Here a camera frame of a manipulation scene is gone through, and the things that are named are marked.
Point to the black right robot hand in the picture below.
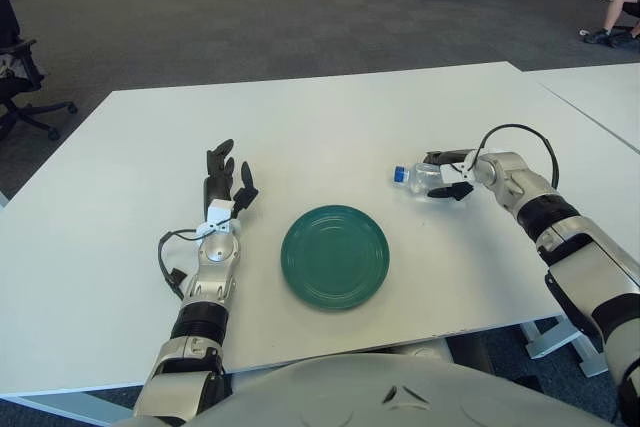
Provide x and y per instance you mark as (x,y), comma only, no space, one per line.
(452,156)

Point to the green round plate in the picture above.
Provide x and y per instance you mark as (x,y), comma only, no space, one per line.
(335,257)

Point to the black office chair with jacket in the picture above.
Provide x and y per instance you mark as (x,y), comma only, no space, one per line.
(17,67)

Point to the grey robot torso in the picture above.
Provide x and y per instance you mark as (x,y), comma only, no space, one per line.
(350,392)

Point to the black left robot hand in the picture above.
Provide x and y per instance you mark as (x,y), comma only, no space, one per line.
(217,187)

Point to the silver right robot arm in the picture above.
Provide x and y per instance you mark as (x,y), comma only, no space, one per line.
(520,182)

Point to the clear bottle blue cap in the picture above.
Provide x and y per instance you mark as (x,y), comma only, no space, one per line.
(417,179)

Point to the seated person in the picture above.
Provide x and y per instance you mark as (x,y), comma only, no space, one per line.
(617,7)

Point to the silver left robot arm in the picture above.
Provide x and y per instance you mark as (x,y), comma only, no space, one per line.
(217,257)

